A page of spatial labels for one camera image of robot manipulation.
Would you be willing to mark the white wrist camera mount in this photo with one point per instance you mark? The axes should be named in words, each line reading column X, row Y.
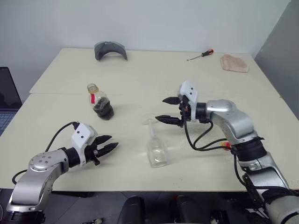
column 190, row 93
column 81, row 136

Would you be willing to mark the clear wine glass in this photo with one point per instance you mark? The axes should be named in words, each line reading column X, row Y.
column 157, row 154

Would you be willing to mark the plastic bottle with dark drink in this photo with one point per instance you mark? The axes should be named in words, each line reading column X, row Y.
column 104, row 109

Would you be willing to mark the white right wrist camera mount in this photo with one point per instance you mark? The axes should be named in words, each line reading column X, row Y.
column 190, row 93

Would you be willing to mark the gray partition panel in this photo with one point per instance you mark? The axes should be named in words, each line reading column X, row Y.
column 280, row 51

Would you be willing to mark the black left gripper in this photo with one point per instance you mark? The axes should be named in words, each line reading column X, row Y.
column 91, row 151

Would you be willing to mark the open laptop computer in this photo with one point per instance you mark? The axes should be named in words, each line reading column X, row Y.
column 7, row 93

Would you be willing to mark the gray baseball cap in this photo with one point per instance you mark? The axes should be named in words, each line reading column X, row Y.
column 100, row 50

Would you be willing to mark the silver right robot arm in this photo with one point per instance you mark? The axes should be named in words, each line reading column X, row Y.
column 236, row 123

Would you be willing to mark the beige folded cloth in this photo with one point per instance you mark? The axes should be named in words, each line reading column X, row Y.
column 233, row 63

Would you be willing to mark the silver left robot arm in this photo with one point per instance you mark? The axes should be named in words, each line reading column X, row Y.
column 39, row 172

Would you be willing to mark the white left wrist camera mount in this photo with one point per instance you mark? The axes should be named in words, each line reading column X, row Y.
column 81, row 136

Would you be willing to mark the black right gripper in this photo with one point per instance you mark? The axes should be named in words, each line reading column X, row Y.
column 184, row 109

